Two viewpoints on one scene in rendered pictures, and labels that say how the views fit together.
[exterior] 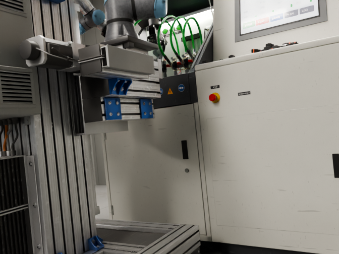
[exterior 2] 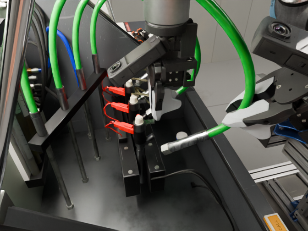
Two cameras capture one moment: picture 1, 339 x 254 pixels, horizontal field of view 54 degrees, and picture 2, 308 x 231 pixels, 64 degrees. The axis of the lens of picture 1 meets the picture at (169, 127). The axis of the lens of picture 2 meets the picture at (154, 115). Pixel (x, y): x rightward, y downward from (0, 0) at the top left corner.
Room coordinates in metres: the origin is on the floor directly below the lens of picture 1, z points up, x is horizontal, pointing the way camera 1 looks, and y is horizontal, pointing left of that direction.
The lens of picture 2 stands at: (2.39, 0.31, 1.44)
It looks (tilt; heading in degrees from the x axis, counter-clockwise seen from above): 38 degrees down; 225
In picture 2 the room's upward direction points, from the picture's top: straight up
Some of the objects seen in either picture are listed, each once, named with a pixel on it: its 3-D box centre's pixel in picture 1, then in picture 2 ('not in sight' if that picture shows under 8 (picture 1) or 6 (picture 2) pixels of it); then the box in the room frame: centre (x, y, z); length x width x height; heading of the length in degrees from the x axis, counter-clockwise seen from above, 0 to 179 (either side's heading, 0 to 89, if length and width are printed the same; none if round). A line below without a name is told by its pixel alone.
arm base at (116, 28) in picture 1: (121, 34); not in sight; (1.41, 0.16, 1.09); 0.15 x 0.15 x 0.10
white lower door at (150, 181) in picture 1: (150, 170); not in sight; (1.91, 0.14, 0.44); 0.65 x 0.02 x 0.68; 57
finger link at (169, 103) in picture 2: (155, 53); (167, 105); (2.08, 0.04, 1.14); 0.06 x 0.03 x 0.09; 147
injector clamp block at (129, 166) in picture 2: not in sight; (134, 145); (2.06, -0.10, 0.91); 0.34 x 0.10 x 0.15; 57
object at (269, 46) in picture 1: (275, 47); (144, 35); (1.60, -0.54, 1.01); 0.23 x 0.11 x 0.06; 57
